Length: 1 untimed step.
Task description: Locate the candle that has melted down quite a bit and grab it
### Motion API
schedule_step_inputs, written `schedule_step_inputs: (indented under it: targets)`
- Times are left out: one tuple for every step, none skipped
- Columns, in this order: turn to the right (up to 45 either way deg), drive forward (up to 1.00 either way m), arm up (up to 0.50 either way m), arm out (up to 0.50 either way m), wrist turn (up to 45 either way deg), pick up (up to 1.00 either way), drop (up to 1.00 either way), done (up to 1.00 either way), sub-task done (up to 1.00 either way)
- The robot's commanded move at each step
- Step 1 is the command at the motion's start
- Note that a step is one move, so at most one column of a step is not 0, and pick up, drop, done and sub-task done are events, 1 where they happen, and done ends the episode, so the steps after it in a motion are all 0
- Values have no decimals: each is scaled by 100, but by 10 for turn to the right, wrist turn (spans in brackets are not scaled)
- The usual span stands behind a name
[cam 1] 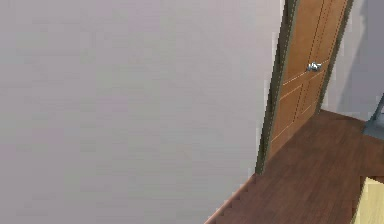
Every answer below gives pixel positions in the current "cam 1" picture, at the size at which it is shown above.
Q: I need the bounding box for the brown wooden room door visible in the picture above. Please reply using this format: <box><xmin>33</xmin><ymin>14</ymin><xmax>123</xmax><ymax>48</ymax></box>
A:
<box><xmin>255</xmin><ymin>0</ymin><xmax>355</xmax><ymax>176</ymax></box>

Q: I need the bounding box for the grey blue furniture piece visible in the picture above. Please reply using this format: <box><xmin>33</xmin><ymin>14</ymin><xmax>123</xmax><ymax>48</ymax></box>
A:
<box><xmin>362</xmin><ymin>93</ymin><xmax>384</xmax><ymax>141</ymax></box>

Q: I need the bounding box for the silver door handle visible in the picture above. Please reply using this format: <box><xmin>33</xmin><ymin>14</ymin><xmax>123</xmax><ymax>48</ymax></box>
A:
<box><xmin>306</xmin><ymin>61</ymin><xmax>323</xmax><ymax>73</ymax></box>

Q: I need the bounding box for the pale yellow wooden furniture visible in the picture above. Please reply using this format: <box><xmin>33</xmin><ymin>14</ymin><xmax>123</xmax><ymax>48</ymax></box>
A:
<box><xmin>350</xmin><ymin>176</ymin><xmax>384</xmax><ymax>224</ymax></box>

